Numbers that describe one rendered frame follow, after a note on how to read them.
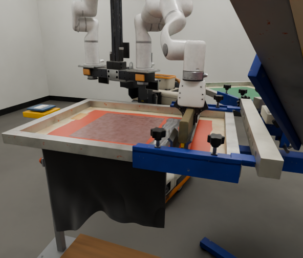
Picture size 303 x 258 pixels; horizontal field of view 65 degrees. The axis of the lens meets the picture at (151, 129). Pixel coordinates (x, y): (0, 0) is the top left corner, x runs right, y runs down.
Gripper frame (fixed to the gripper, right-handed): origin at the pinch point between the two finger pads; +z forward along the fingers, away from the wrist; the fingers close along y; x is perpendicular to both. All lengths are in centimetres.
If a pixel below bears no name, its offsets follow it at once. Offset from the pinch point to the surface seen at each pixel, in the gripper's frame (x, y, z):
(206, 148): 12.9, -7.4, 6.1
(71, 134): 14.9, 43.1, 6.0
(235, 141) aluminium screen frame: 12.2, -16.5, 2.6
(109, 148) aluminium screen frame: 29.1, 20.5, 2.9
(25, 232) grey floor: -18, 112, 101
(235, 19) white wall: -380, -27, -70
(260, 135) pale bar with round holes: 18.7, -22.5, -2.5
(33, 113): -6, 78, 7
